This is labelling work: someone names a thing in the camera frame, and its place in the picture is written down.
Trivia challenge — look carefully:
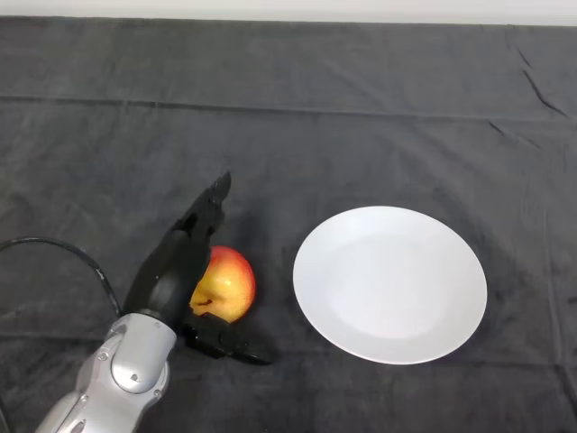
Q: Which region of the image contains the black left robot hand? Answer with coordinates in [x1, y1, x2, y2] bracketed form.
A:
[122, 170, 273, 366]

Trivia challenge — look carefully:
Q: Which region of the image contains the black cloth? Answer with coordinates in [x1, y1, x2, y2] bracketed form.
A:
[0, 15, 577, 433]

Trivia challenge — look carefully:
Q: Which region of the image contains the white round plate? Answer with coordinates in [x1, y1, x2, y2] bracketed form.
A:
[292, 206, 489, 365]

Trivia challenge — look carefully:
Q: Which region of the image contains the red yellow apple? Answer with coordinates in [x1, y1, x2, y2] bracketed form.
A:
[188, 245, 257, 324]

